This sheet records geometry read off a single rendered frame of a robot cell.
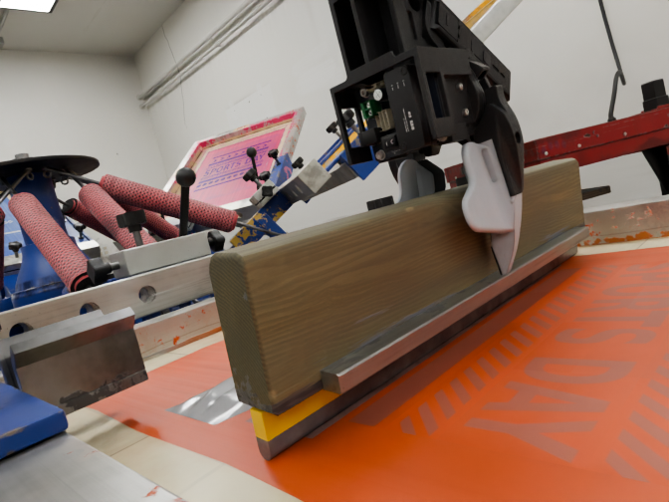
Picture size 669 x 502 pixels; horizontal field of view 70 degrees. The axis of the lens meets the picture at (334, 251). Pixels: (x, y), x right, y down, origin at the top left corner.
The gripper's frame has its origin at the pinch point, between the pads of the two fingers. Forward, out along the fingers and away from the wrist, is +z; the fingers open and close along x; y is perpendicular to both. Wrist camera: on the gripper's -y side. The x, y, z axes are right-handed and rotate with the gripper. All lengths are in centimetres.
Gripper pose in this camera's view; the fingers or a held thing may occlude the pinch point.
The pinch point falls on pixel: (475, 256)
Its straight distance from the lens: 37.0
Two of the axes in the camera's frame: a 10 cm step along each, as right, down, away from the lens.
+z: 2.5, 9.6, 1.2
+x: 6.9, -1.0, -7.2
